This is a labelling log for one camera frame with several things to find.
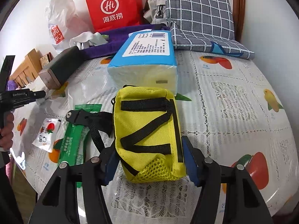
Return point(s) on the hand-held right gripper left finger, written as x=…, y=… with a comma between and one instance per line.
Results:
x=109, y=165

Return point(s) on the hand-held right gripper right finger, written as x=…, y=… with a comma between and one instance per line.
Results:
x=190, y=158

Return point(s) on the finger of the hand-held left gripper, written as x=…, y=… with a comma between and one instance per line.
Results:
x=38, y=95
x=8, y=74

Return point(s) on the small white wad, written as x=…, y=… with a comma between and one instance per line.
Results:
x=42, y=100

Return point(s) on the white sachet red print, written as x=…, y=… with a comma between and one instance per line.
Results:
x=45, y=135

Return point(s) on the green wipes packet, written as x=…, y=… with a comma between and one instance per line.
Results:
x=72, y=142

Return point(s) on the white cloth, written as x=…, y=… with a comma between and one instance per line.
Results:
x=85, y=39

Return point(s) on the purple fabric storage tray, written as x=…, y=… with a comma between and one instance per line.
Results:
x=109, y=45

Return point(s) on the person's left hand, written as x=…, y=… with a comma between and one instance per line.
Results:
x=7, y=130

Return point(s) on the purple plush toy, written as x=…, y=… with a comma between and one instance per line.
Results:
x=10, y=85

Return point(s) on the dark green box gold end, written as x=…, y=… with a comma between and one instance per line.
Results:
x=62, y=67

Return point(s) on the brown patterned book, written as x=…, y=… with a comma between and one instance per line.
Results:
x=45, y=59

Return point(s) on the fruit-print tablecloth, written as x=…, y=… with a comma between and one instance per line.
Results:
x=233, y=109

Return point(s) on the white plastic shopping bag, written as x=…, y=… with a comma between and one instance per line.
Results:
x=60, y=21

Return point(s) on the blue tissue pack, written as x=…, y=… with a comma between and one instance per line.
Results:
x=144, y=56

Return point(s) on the grey checked cushion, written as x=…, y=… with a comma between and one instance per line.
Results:
x=210, y=44
x=201, y=11

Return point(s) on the red paper bag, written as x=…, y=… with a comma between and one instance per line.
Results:
x=114, y=7

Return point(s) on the grey fabric bag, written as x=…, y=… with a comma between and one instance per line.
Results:
x=155, y=9

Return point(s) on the brown wooden door frame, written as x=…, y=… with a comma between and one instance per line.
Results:
x=238, y=4

